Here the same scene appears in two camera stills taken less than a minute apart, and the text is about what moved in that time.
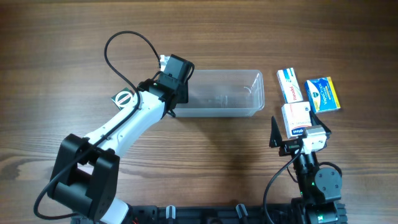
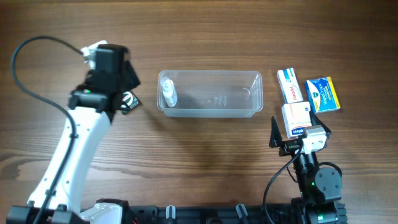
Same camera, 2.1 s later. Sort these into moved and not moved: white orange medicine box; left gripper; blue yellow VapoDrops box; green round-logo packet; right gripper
Moved: left gripper
Not moved: right gripper; blue yellow VapoDrops box; green round-logo packet; white orange medicine box
